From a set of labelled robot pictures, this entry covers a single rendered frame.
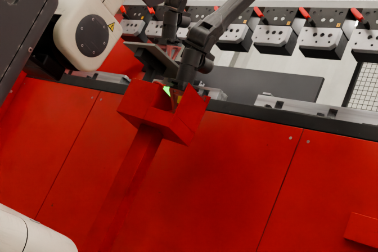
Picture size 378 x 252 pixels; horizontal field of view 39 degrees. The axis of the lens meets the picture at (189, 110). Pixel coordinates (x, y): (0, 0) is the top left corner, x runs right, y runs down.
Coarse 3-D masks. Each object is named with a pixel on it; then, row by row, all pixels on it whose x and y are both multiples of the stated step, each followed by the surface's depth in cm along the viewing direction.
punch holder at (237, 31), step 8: (248, 8) 211; (240, 16) 212; (248, 16) 209; (256, 16) 211; (232, 24) 212; (240, 24) 209; (248, 24) 208; (256, 24) 212; (224, 32) 212; (232, 32) 209; (240, 32) 207; (248, 32) 210; (224, 40) 210; (232, 40) 207; (240, 40) 207; (248, 40) 210; (224, 48) 217; (232, 48) 214; (240, 48) 211; (248, 48) 211
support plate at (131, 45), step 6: (126, 42) 205; (132, 42) 203; (132, 48) 207; (150, 48) 199; (156, 48) 196; (156, 54) 202; (162, 54) 199; (162, 60) 205; (168, 60) 202; (168, 66) 209; (174, 66) 206; (168, 72) 215; (174, 72) 212; (174, 78) 219
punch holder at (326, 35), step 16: (320, 16) 188; (336, 16) 184; (352, 16) 186; (304, 32) 189; (320, 32) 185; (336, 32) 181; (352, 32) 187; (304, 48) 188; (320, 48) 183; (336, 48) 181
